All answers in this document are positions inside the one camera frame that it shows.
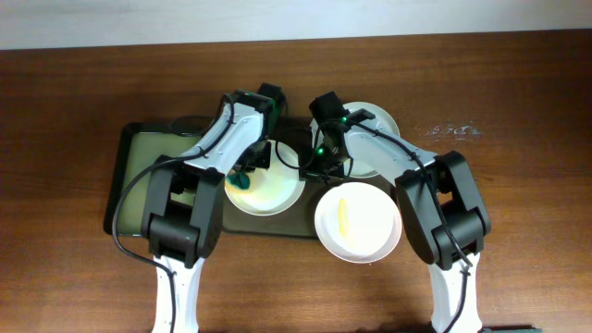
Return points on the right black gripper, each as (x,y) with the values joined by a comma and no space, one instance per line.
(315,173)

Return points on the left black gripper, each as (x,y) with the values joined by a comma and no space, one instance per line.
(265,161)

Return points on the green yellow sponge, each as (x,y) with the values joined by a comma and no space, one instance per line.
(239,180)

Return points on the white plate yellow stain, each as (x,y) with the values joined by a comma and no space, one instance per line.
(270,192)

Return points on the white plate front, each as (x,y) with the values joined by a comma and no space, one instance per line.
(358,223)

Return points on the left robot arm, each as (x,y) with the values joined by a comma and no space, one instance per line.
(183,211)

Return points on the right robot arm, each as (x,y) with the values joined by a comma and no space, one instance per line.
(444,216)

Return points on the dark serving tray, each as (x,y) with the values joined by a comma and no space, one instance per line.
(298,220)

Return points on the grey plate yellow stain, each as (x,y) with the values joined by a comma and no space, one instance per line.
(336,128)

